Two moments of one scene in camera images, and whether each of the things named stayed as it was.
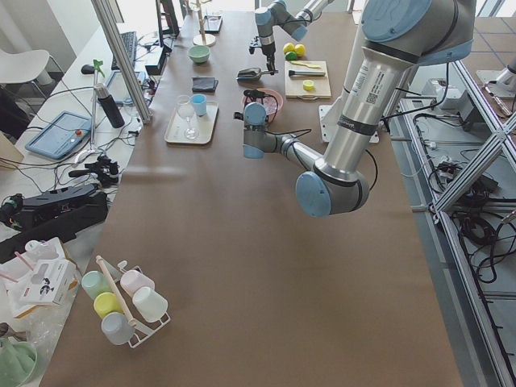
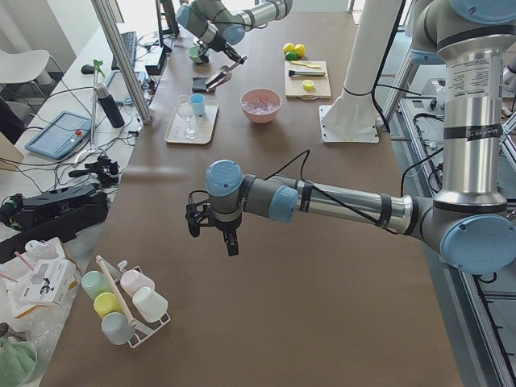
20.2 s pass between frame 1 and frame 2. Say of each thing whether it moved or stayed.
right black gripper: moved
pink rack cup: stayed
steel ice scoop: moved
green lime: stayed
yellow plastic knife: stayed
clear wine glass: stayed
